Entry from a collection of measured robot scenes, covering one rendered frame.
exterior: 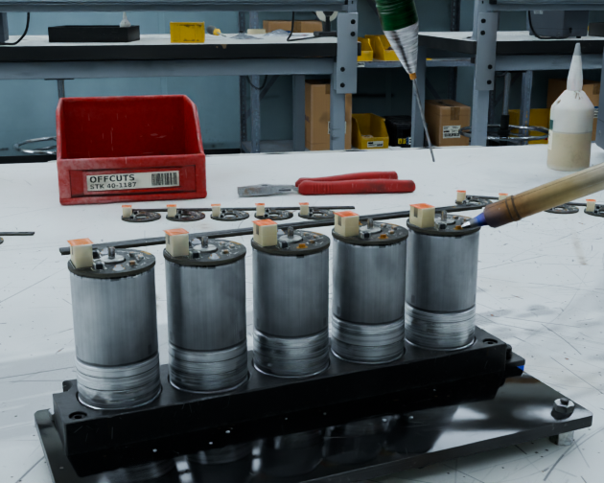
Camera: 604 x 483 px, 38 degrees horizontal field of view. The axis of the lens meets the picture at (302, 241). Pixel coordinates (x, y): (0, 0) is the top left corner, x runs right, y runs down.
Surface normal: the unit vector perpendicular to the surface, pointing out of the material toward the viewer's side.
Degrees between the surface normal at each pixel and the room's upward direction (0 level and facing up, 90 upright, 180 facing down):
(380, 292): 90
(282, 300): 90
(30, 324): 0
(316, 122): 90
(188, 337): 90
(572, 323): 0
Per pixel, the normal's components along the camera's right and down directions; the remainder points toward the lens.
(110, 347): 0.11, 0.27
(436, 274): -0.25, 0.26
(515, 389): 0.00, -0.96
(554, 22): -0.86, 0.14
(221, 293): 0.51, 0.23
